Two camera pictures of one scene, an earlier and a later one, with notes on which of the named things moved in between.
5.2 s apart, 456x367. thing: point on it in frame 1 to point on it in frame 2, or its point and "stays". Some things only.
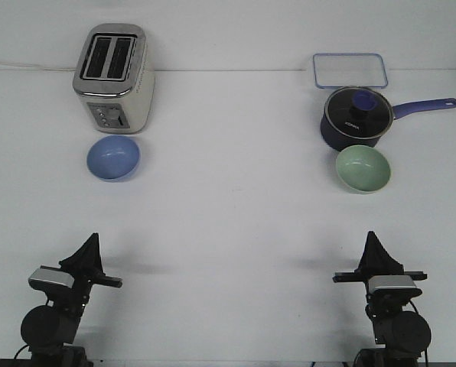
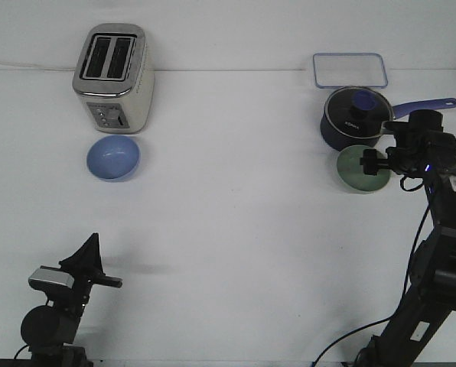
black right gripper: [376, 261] to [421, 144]
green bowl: [363, 168] stays
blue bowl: [113, 157] stays
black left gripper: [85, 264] stays
